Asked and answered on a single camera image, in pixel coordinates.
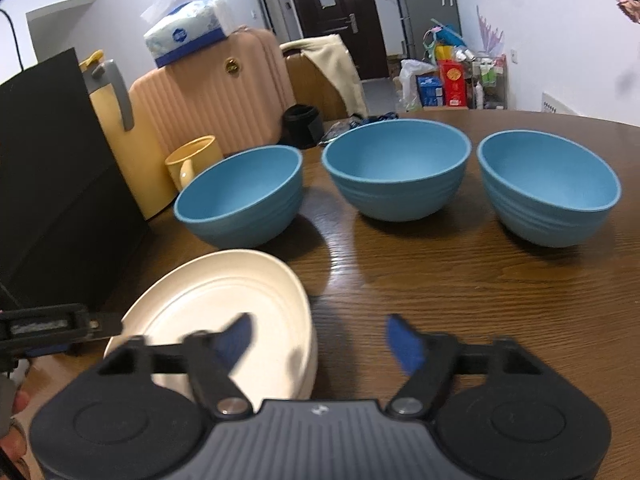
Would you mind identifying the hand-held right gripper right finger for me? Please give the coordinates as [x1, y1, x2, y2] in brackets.
[384, 314, 543, 420]

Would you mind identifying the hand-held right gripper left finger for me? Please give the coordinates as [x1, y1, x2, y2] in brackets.
[99, 312, 253, 420]

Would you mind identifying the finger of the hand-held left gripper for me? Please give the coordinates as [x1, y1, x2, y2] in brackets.
[86, 310, 124, 343]

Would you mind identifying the cream plate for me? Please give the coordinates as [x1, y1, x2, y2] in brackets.
[107, 305, 319, 386]
[121, 249, 315, 381]
[103, 330, 318, 402]

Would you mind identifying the blue bowl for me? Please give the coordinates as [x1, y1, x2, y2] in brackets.
[476, 130, 622, 249]
[173, 145, 304, 250]
[321, 119, 472, 222]

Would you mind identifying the person's left hand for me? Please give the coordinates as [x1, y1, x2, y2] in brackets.
[0, 390, 33, 478]

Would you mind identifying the black paper bag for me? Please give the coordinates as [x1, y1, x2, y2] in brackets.
[0, 7, 151, 311]

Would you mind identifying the yellow thermos jug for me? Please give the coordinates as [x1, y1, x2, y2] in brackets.
[79, 50, 178, 221]

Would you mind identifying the yellow mug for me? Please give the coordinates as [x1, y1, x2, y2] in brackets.
[165, 135, 224, 192]

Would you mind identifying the black cup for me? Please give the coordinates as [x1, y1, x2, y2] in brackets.
[282, 104, 325, 149]

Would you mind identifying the pink suitcase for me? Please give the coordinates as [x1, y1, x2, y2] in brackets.
[129, 25, 296, 161]

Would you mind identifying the blue box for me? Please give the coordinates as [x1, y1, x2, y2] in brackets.
[416, 75, 445, 107]

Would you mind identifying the red box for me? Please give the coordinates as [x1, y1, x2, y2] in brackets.
[437, 59, 471, 108]

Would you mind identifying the brown chair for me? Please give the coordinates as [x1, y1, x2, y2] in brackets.
[280, 40, 348, 121]

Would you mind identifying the white plastic bag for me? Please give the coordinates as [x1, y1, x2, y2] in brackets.
[397, 59, 436, 112]

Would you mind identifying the metal rack with bottles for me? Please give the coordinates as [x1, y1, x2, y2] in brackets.
[467, 52, 508, 110]

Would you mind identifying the beige cloth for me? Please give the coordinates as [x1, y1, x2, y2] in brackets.
[282, 34, 370, 117]

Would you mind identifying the white board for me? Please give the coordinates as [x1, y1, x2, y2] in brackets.
[541, 91, 571, 115]

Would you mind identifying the white blue tissue pack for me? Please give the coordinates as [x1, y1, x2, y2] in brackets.
[141, 0, 226, 68]

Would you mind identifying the blue bag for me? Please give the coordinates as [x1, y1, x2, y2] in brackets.
[422, 19, 463, 61]

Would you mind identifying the dark brown door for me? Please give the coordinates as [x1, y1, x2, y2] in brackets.
[285, 0, 388, 81]

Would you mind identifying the purple wall decoration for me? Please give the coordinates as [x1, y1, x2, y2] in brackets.
[475, 5, 506, 53]

